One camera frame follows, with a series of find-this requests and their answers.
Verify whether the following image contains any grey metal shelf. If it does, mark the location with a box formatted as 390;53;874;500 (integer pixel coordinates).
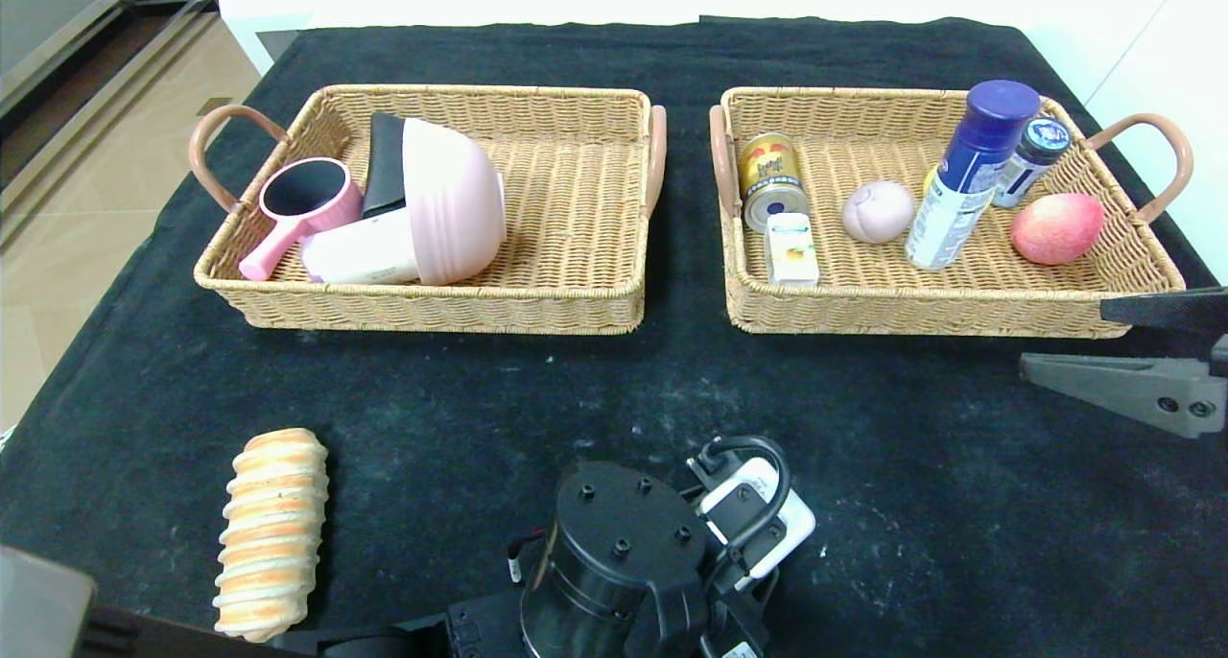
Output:
0;0;224;112

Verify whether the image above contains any gold drink can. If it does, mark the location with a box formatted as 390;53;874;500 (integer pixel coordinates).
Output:
736;131;809;234

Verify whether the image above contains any black glasses case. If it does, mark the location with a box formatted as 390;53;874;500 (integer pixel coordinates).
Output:
362;111;409;219

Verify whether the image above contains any mauve round peach bun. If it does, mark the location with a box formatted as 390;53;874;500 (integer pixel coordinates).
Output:
840;180;915;246

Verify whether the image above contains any pink bowl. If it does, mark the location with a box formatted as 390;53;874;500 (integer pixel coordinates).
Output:
400;118;508;286

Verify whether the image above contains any black left camera cable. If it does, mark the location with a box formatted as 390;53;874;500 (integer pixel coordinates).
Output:
685;435;794;582

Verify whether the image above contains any small dark blue bottle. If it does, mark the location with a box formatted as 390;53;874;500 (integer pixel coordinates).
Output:
991;117;1072;209

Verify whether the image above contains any red peach fruit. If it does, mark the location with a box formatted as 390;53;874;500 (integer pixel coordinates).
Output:
1009;193;1106;267

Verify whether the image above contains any wicker basket holding food items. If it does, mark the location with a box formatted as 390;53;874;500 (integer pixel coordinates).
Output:
708;87;1195;341

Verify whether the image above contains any blue cap spray can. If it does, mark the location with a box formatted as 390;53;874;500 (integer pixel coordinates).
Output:
905;80;1042;271

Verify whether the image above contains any striped orange bread roll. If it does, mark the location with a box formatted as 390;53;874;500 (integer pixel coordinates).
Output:
213;429;329;644

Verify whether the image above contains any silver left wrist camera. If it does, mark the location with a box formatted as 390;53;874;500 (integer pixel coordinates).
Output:
696;455;817;582

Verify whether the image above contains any small white juice carton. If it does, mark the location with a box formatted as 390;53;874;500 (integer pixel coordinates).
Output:
765;212;821;286

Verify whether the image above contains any pink mug with handle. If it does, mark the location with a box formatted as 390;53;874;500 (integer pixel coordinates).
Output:
238;157;365;282

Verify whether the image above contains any purple-lidded white jar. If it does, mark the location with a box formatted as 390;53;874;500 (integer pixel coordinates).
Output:
300;206;421;286

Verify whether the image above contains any wicker basket holding pink mug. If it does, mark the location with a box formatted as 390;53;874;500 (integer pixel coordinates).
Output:
189;84;668;337

